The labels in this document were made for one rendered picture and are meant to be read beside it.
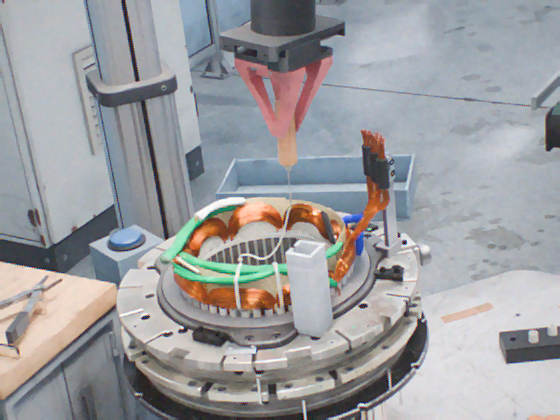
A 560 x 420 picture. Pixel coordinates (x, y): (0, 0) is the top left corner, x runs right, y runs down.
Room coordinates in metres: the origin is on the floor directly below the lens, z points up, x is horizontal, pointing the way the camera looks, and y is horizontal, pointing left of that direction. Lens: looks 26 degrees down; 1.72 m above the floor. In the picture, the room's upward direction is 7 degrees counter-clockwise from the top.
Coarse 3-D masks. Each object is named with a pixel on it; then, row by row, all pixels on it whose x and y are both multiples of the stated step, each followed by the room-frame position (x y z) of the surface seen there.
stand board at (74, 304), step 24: (0, 264) 1.28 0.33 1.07; (0, 288) 1.22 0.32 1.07; (24, 288) 1.21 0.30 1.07; (72, 288) 1.20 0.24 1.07; (96, 288) 1.19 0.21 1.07; (0, 312) 1.16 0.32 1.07; (48, 312) 1.15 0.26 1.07; (72, 312) 1.14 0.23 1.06; (96, 312) 1.16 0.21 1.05; (0, 336) 1.11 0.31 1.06; (24, 336) 1.11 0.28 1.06; (48, 336) 1.10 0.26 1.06; (72, 336) 1.12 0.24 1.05; (0, 360) 1.06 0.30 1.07; (24, 360) 1.06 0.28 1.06; (48, 360) 1.09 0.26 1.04; (0, 384) 1.03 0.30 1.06
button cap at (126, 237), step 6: (126, 228) 1.37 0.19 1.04; (132, 228) 1.37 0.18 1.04; (114, 234) 1.36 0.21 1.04; (120, 234) 1.36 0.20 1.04; (126, 234) 1.36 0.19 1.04; (132, 234) 1.35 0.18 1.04; (138, 234) 1.35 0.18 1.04; (114, 240) 1.35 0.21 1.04; (120, 240) 1.34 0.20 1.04; (126, 240) 1.34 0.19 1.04; (132, 240) 1.34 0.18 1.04; (138, 240) 1.35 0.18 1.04; (114, 246) 1.34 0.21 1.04; (120, 246) 1.34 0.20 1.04; (126, 246) 1.34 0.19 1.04
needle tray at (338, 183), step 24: (240, 168) 1.50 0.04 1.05; (264, 168) 1.49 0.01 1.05; (312, 168) 1.47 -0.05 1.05; (336, 168) 1.47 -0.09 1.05; (360, 168) 1.46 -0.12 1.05; (408, 168) 1.44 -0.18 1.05; (216, 192) 1.40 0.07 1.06; (240, 192) 1.39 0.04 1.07; (264, 192) 1.38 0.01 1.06; (288, 192) 1.38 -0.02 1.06; (312, 192) 1.37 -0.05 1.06; (336, 192) 1.36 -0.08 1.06; (360, 192) 1.35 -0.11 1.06; (408, 192) 1.34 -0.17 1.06; (408, 216) 1.34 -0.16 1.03
